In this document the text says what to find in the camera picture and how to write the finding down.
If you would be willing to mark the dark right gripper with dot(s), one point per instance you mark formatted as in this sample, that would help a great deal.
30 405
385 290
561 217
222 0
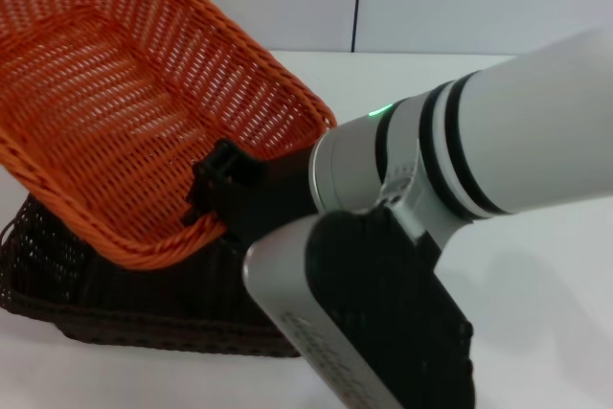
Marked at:
278 188

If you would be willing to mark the orange woven basket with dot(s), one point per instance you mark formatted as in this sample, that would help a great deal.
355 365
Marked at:
110 93

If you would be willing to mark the dark brown woven basket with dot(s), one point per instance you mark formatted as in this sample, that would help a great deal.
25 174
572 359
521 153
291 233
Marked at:
143 303

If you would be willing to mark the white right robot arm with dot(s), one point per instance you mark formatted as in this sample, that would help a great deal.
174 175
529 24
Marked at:
527 141

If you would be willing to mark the silver black wrist camera box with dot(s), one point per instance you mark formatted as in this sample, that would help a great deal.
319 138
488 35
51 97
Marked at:
383 294

